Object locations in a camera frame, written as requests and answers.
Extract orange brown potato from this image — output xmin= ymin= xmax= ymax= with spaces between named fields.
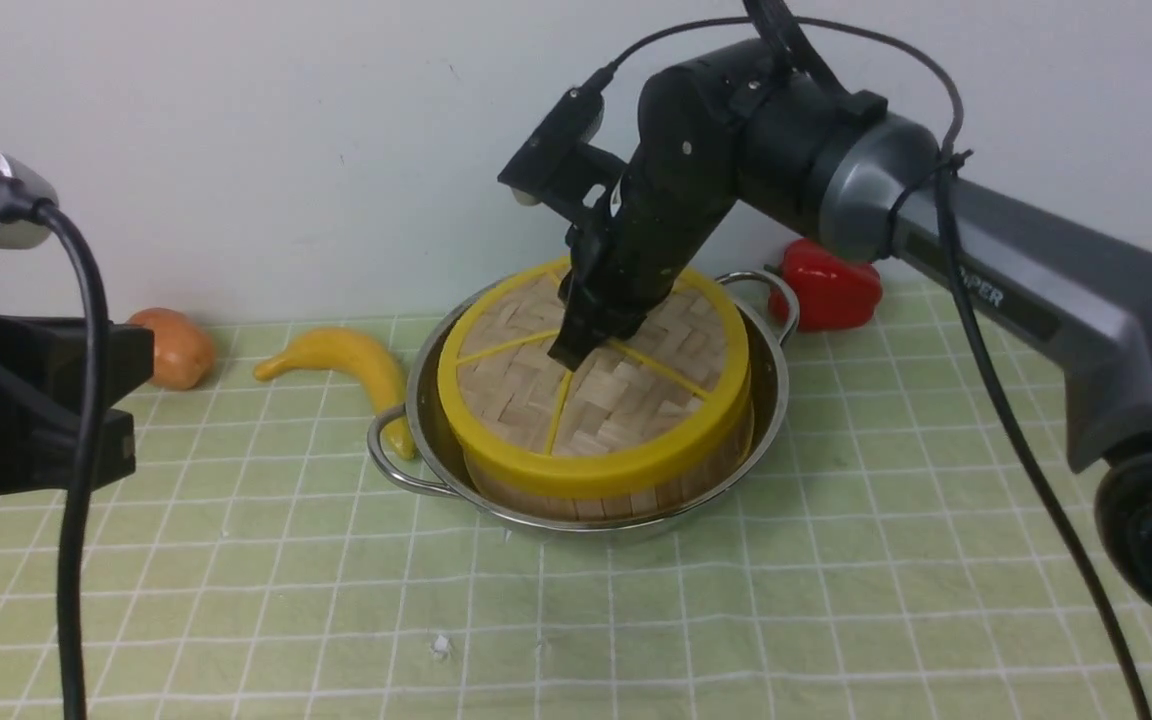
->
xmin=128 ymin=306 xmax=217 ymax=391

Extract red bell pepper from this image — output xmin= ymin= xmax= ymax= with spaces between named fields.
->
xmin=764 ymin=238 xmax=884 ymax=333

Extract woven bamboo steamer lid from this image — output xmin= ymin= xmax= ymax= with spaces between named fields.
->
xmin=435 ymin=259 xmax=753 ymax=500

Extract stainless steel pot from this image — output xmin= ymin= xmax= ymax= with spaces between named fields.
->
xmin=367 ymin=270 xmax=801 ymax=544

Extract black camera cable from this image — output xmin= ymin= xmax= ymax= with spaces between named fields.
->
xmin=0 ymin=172 xmax=112 ymax=720
xmin=581 ymin=0 xmax=1152 ymax=720

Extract black right camera cable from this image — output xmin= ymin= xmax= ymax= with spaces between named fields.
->
xmin=581 ymin=0 xmax=1152 ymax=720

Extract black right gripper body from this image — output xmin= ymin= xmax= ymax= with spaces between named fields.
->
xmin=559 ymin=55 xmax=753 ymax=341

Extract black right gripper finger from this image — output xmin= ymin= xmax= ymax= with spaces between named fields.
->
xmin=548 ymin=318 xmax=608 ymax=372

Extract yellow banana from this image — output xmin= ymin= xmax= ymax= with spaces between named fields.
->
xmin=252 ymin=327 xmax=407 ymax=414

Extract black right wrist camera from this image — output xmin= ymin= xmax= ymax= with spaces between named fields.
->
xmin=497 ymin=85 xmax=626 ymax=232

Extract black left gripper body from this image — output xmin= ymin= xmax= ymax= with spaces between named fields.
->
xmin=0 ymin=304 xmax=156 ymax=505

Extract bamboo steamer basket yellow rim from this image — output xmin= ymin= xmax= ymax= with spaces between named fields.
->
xmin=465 ymin=404 xmax=755 ymax=521

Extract green checkered tablecloth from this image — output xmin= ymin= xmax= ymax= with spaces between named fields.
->
xmin=0 ymin=262 xmax=1152 ymax=720

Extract black left camera cable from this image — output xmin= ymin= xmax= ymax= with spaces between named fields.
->
xmin=0 ymin=172 xmax=112 ymax=720

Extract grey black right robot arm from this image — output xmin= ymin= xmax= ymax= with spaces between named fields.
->
xmin=550 ymin=38 xmax=1152 ymax=606

